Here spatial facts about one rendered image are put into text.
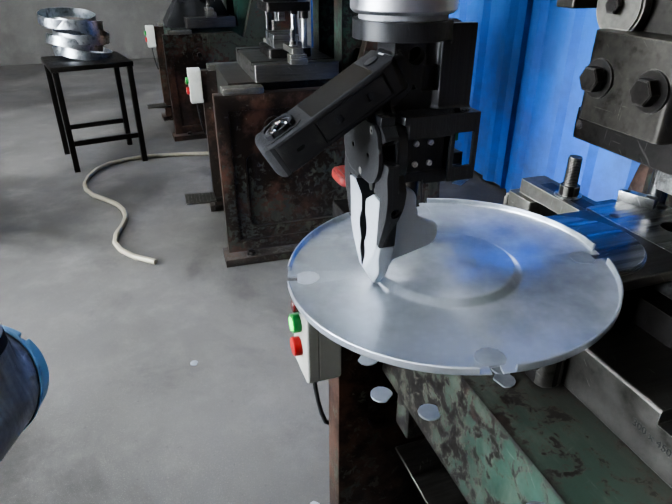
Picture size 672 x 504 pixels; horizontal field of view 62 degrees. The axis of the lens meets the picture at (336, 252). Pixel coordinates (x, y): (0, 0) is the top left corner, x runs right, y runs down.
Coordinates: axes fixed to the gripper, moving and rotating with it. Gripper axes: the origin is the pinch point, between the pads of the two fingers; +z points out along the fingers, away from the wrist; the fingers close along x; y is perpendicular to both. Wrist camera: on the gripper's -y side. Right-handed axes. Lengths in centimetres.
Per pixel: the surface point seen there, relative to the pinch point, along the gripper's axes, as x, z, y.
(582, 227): 2.4, 1.0, 25.0
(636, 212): 4.4, 1.5, 34.3
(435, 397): 4.6, 21.9, 11.1
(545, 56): 163, 13, 147
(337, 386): 22.1, 33.1, 5.1
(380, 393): 0.2, 14.8, 2.0
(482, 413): -4.2, 16.3, 11.1
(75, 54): 295, 22, -44
